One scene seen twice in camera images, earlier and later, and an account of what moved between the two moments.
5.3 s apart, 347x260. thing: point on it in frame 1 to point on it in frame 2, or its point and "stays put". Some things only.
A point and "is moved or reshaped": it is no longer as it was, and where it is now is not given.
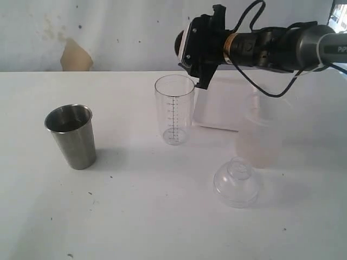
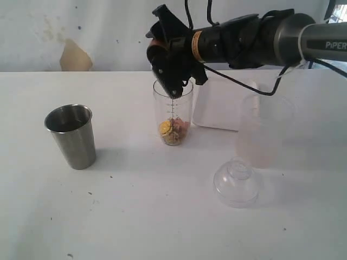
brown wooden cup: [178, 42] is moved or reshaped
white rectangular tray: [229, 103] stays put
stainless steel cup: [71, 125] stays put
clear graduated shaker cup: [174, 97] stays put
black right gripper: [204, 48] to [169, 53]
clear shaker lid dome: [236, 182] stays put
